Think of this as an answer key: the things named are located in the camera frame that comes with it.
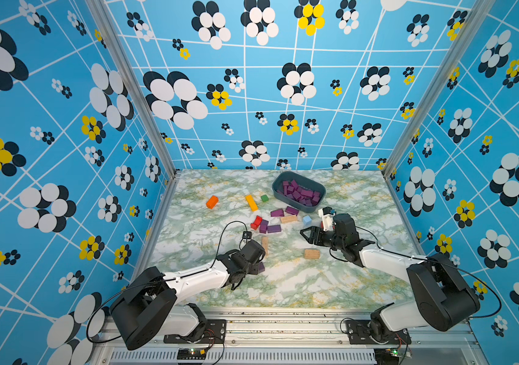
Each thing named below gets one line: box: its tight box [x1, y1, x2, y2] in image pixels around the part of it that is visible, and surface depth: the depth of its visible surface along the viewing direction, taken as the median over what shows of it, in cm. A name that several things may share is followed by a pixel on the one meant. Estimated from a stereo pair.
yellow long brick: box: [245, 194, 259, 213], surface depth 110 cm
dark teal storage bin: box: [272, 171, 327, 213], surface depth 111 cm
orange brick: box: [205, 194, 219, 210], surface depth 109 cm
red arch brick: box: [250, 215, 263, 231], surface depth 102 cm
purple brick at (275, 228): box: [267, 224, 282, 234], surface depth 101 cm
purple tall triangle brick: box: [270, 208, 285, 217], surface depth 107 cm
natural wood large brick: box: [304, 248, 321, 260], surface depth 91 cm
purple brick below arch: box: [259, 219, 269, 234], surface depth 100 cm
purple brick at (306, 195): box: [299, 189, 314, 200], surface depth 110 cm
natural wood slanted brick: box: [261, 236, 268, 258], surface depth 96 cm
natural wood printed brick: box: [280, 215, 298, 224], surface depth 104 cm
